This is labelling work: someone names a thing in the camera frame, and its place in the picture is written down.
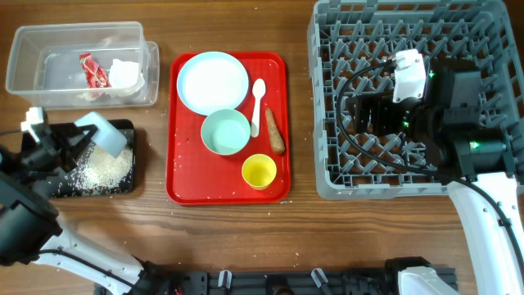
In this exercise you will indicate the large light blue plate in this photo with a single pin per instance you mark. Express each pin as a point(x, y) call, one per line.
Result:
point(212, 81)

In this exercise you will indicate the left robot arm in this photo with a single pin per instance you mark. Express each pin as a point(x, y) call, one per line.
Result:
point(32, 231)

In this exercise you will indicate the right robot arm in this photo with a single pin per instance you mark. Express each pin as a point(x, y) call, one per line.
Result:
point(438, 106)

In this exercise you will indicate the white tissue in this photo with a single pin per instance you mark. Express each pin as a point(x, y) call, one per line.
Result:
point(126, 77)

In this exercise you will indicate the brown carrot-like food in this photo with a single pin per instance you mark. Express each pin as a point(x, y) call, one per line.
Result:
point(276, 142)

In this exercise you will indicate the white rice pile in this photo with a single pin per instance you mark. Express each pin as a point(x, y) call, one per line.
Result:
point(97, 172)

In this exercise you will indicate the mint green bowl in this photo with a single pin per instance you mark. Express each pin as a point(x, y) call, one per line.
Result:
point(225, 132)

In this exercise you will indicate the yellow plastic cup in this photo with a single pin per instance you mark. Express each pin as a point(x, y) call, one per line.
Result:
point(259, 171)

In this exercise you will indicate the red serving tray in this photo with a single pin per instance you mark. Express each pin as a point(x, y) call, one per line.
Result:
point(194, 175)

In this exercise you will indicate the small light blue bowl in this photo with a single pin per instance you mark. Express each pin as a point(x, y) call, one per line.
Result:
point(107, 137)

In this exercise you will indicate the white plastic spoon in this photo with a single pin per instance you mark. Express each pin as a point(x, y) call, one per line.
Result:
point(258, 91)

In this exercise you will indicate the clear plastic bin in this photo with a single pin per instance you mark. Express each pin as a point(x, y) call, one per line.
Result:
point(44, 68)

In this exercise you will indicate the black waste tray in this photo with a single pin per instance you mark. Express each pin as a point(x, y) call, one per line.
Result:
point(49, 189)

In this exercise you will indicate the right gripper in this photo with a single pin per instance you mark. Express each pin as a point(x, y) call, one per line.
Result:
point(381, 106)

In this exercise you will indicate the red snack wrapper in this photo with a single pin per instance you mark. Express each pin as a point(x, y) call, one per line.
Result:
point(95, 75)

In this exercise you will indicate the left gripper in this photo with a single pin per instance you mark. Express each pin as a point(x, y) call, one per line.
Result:
point(65, 164)

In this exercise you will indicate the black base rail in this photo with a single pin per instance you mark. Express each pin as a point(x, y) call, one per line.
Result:
point(356, 281)

